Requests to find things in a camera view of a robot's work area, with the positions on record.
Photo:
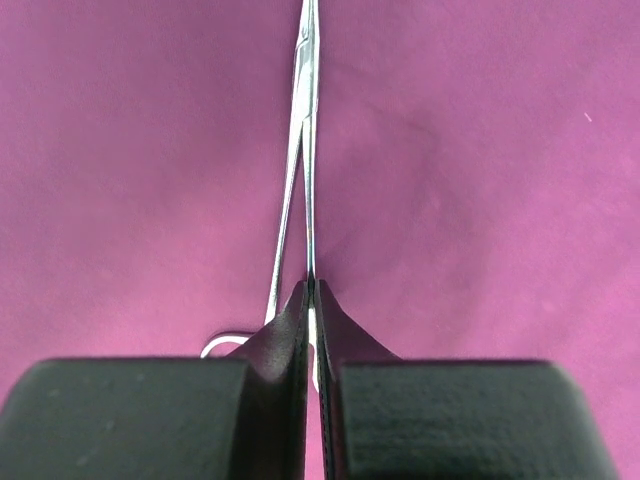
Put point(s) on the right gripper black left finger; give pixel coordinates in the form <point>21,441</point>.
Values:
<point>240,416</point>

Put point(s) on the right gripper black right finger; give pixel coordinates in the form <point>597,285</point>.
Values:
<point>384,417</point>

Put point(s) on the steel forceps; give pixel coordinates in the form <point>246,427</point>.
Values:
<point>301,155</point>

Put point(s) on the purple cloth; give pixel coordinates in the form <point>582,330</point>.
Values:
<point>477,180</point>

